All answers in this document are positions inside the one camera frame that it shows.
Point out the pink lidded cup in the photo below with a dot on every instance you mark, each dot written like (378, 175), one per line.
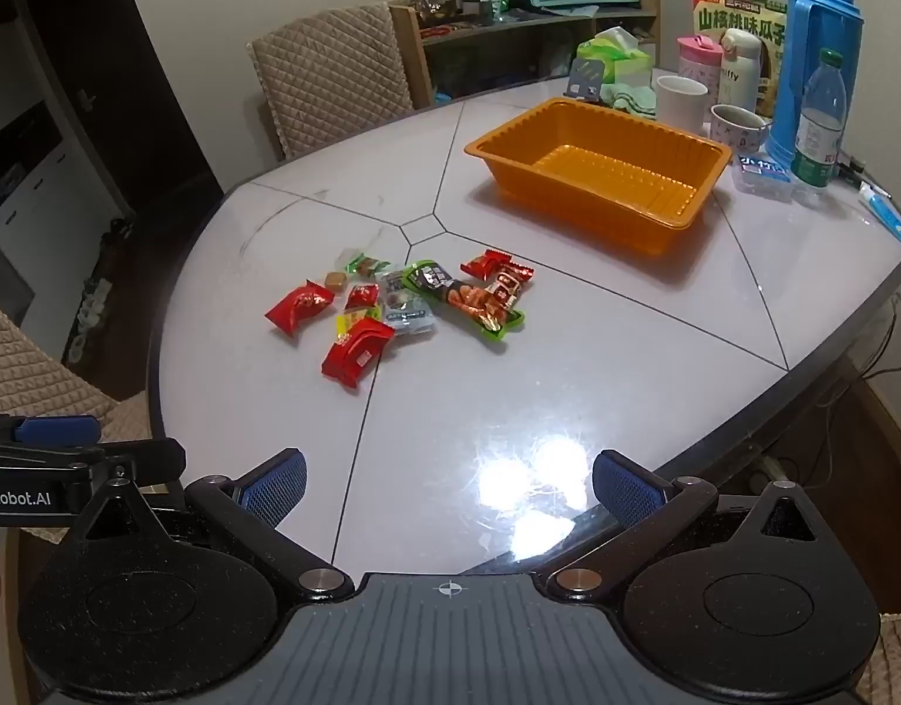
(699, 66)

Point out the grey phone stand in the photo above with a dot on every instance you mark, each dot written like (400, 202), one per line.
(586, 79)

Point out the patterned mug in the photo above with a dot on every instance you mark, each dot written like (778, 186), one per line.
(737, 134)

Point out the blue white toothpaste tube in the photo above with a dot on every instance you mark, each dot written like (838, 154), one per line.
(891, 217)

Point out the orange plastic tray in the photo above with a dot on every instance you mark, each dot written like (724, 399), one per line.
(605, 161)

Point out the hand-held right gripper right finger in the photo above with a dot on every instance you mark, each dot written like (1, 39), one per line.
(627, 490)

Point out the green candy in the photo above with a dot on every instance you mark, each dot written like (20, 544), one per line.
(364, 263)

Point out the grey clear snack packet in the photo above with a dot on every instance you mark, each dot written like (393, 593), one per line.
(405, 305)

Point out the green tissue pack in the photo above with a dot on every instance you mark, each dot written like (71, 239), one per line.
(616, 51)

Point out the green sausage snack packet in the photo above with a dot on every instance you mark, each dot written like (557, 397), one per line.
(461, 299)

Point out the yellow candy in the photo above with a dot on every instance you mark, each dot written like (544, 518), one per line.
(345, 324)

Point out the green cloth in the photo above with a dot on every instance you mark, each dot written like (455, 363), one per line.
(630, 99)

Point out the beige quilted chair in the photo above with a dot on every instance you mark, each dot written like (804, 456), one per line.
(895, 661)
(333, 73)
(39, 374)

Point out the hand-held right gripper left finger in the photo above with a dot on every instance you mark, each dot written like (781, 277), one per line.
(278, 490)

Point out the wooden shelf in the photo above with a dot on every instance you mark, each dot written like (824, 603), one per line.
(531, 37)

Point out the small red cartoon candy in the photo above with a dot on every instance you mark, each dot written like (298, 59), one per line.
(361, 297)

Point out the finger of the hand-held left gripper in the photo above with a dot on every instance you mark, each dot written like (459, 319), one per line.
(58, 429)
(153, 459)

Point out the green yellow seed bag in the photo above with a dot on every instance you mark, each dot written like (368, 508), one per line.
(737, 15)

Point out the white mug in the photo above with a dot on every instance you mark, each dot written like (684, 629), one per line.
(682, 106)

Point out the large red snack packet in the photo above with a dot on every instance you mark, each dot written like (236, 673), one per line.
(356, 354)

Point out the white thermos bottle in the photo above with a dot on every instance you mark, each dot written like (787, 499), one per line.
(739, 73)

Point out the blue thermos jug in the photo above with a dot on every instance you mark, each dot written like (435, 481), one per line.
(817, 37)

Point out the clear water bottle green label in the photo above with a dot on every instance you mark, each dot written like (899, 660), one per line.
(817, 132)

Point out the brown candy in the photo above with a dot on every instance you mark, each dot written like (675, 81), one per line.
(335, 280)

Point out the small blue tissue packet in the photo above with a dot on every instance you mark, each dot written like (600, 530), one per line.
(762, 176)

